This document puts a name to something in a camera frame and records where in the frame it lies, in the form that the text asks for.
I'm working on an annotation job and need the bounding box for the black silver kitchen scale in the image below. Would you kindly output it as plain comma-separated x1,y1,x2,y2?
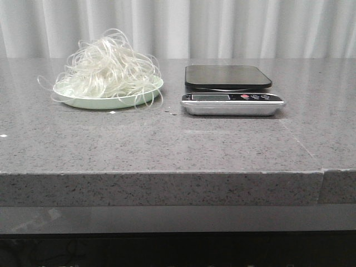
181,65,286,116

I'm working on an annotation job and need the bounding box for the pale green round plate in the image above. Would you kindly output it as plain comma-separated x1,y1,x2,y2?
54,76,164,110

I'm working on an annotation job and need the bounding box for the white vermicelli noodle bundle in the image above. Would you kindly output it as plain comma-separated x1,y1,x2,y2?
37,28,163,107

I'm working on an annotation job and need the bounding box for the white pleated curtain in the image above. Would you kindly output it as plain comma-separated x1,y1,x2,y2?
1,1,355,58

